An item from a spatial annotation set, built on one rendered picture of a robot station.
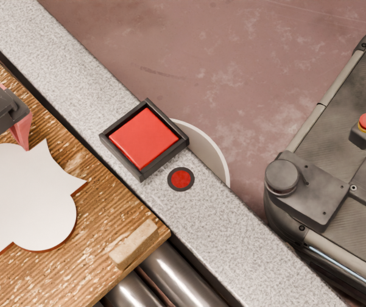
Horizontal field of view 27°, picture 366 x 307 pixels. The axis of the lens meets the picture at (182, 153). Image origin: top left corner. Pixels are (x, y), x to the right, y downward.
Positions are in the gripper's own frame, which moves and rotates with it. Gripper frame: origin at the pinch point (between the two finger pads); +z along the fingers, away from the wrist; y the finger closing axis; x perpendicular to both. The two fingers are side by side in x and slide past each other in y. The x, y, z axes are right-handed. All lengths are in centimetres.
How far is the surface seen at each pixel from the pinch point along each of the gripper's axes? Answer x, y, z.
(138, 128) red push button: 5.7, -15.4, 3.9
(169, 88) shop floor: -65, -55, 84
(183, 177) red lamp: 13.1, -15.3, 6.9
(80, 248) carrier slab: 13.0, -1.0, 4.6
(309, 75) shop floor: -43, -85, 90
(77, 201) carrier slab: 8.5, -4.3, 3.6
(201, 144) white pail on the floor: -26, -39, 58
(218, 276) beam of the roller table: 24.1, -10.1, 9.4
